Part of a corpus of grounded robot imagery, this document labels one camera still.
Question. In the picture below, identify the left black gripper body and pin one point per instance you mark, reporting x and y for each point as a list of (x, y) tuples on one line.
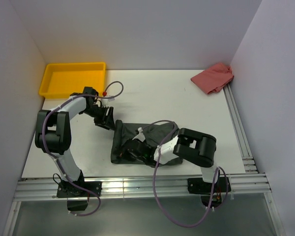
[(99, 114)]

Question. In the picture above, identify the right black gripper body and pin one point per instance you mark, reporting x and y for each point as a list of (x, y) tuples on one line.
[(126, 155)]

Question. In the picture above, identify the dark green t-shirt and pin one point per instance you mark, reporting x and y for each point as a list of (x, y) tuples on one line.
[(154, 134)]

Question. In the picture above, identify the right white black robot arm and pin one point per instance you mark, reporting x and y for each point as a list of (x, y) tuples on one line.
[(195, 147)]

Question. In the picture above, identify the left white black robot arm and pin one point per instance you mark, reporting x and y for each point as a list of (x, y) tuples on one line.
[(53, 131)]

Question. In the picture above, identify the yellow plastic tray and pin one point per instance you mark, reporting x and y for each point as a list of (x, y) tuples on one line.
[(60, 80)]

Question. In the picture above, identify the folded pink t-shirt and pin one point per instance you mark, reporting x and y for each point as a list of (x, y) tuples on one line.
[(213, 79)]

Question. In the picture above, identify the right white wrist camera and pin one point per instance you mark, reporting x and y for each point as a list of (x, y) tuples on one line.
[(140, 136)]

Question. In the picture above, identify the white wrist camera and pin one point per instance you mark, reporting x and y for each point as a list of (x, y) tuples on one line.
[(140, 136), (107, 100)]

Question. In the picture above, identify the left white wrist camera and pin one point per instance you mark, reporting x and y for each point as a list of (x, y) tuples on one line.
[(107, 100)]

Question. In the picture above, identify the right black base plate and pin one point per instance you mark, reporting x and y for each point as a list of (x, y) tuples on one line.
[(198, 186)]

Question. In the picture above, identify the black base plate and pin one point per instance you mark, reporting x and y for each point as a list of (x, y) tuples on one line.
[(198, 186), (67, 190)]

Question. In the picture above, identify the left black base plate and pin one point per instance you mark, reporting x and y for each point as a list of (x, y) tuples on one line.
[(67, 190)]

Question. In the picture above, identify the front aluminium rail frame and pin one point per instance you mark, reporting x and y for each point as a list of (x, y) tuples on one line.
[(44, 189)]

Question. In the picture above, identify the right side aluminium rail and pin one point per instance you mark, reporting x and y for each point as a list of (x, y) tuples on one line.
[(246, 154)]

